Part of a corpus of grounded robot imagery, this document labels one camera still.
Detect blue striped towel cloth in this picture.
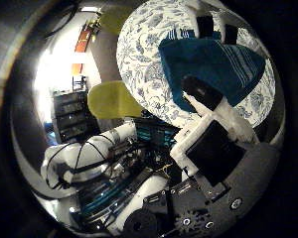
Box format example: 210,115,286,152
158,28,266,113

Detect yellow chair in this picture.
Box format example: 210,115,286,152
98,5,134,36
87,80,144,120

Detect blue floral round tablecloth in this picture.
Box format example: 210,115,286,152
116,0,276,129

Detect black drawer cabinet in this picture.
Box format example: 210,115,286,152
52,89,101,144

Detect orange wall panel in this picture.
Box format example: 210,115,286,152
71,27,93,77

